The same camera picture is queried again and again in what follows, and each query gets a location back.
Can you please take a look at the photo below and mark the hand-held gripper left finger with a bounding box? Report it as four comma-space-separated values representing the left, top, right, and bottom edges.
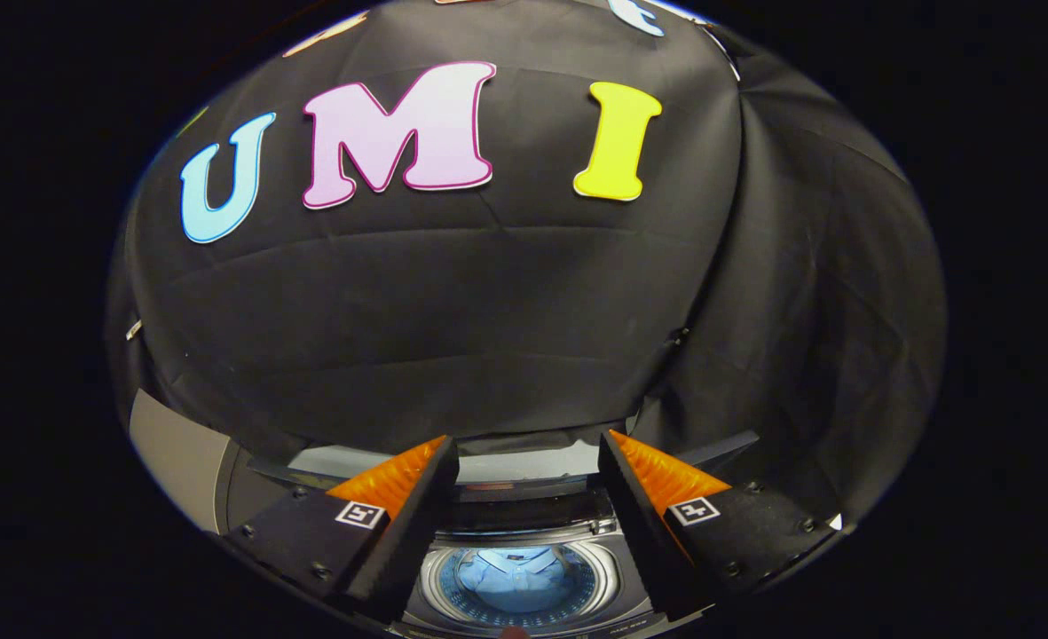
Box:
222, 435, 461, 624

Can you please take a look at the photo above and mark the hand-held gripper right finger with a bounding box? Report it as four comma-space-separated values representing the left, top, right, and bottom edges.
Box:
599, 430, 844, 622

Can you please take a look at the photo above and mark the light blue polo shirt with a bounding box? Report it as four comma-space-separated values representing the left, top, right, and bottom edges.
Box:
457, 548, 582, 613

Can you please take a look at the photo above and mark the dark washing machine lid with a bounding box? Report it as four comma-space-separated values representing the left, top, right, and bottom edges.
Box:
247, 430, 762, 533

